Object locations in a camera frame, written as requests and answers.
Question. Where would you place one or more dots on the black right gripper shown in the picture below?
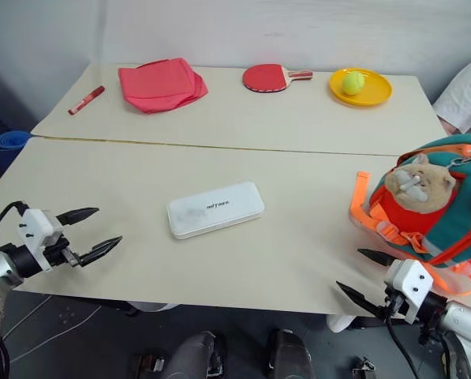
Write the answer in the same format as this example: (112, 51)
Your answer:
(395, 303)

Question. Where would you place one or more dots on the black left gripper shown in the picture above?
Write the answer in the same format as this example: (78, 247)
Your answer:
(59, 252)

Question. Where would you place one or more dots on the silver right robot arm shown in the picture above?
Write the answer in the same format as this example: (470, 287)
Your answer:
(462, 320)

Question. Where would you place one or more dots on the teal and orange backpack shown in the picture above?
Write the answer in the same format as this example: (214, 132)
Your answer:
(462, 221)

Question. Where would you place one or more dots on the white rectangular case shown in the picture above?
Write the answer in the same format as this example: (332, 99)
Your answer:
(213, 209)

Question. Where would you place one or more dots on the beige plush hamster toy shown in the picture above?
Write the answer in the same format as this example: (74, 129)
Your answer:
(416, 185)

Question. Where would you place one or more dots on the dark rounded shape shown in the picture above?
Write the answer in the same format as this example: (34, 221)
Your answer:
(197, 355)
(288, 353)

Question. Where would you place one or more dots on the blue plastic container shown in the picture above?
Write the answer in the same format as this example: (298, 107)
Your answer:
(4, 143)

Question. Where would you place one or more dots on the red marker pen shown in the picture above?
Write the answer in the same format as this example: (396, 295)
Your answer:
(86, 100)

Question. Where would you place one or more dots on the pink folded cloth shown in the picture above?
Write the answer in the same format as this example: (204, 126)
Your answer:
(160, 85)

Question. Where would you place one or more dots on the yellow plate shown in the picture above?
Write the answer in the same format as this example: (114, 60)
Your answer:
(373, 92)

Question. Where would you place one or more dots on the yellow-green tennis ball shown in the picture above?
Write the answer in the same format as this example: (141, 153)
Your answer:
(352, 84)

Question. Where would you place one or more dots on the person in white clothes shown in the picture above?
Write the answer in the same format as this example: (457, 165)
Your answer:
(466, 94)

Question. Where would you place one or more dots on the red table tennis paddle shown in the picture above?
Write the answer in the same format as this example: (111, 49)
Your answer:
(264, 78)

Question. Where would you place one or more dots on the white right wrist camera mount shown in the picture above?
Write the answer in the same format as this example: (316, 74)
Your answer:
(410, 276)

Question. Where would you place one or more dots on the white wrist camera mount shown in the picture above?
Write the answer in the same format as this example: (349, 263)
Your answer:
(410, 276)
(36, 229)

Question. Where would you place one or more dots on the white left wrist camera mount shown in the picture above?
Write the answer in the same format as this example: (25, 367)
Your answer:
(36, 229)

